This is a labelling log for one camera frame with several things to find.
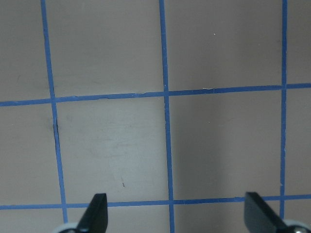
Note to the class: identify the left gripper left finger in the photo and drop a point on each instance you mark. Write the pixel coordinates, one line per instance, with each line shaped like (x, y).
(95, 218)

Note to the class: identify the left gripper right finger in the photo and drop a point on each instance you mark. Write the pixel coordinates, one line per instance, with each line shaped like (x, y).
(259, 217)

